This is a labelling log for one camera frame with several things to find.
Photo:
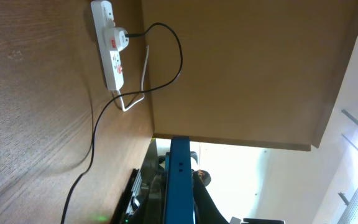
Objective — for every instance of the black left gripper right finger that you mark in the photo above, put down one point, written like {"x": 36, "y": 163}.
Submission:
{"x": 206, "y": 211}

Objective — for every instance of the white power strip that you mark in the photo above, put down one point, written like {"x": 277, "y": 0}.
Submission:
{"x": 104, "y": 24}

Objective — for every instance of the brown wooden side panel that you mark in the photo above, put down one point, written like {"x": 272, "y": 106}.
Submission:
{"x": 254, "y": 73}

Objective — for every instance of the blue Galaxy smartphone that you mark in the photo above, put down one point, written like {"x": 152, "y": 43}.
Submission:
{"x": 179, "y": 204}

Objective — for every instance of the white charger plug adapter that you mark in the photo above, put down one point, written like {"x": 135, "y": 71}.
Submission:
{"x": 115, "y": 39}

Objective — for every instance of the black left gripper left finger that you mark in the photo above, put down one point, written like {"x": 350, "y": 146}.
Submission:
{"x": 143, "y": 197}

